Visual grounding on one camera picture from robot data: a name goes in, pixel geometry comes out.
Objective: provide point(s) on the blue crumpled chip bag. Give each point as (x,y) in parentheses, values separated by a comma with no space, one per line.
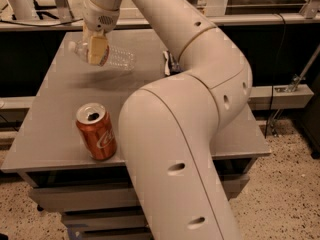
(172,67)

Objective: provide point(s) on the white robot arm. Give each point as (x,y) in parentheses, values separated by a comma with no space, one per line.
(166,127)

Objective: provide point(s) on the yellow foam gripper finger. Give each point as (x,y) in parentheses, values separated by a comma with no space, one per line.
(88,39)
(98,50)

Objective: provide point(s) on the clear plastic water bottle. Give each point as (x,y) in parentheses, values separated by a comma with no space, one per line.
(113,58)

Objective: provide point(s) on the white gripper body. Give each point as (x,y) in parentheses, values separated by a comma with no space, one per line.
(99,16)

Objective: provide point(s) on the red cola can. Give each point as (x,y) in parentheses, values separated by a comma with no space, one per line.
(94,124)

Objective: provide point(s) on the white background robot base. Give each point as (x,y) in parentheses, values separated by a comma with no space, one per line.
(23,9)

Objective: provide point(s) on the grey drawer cabinet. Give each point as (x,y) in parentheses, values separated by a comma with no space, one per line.
(97,198)

